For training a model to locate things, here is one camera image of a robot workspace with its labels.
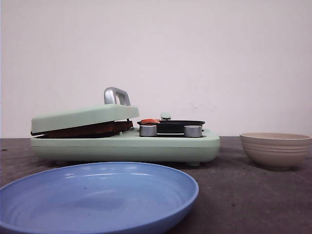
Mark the pink cooked shrimp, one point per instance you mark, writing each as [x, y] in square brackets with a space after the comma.
[149, 121]

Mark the toast slice with brown crust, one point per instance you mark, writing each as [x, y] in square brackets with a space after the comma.
[121, 126]

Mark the beige ribbed bowl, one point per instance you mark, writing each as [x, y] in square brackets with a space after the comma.
[278, 151]

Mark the mint green sandwich maker lid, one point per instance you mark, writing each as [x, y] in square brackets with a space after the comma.
[116, 106]

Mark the mint green breakfast maker base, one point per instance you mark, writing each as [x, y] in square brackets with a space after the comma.
[129, 146]

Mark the small black frying pan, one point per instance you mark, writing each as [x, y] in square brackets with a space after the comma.
[169, 126]

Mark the silver left control knob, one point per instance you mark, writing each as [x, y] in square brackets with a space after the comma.
[148, 130]

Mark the silver control knob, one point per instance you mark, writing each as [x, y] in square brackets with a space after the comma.
[193, 131]
[148, 130]

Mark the silver right control knob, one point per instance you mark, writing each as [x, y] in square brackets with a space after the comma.
[193, 131]

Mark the blue round plate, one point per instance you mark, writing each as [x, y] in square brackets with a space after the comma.
[98, 198]

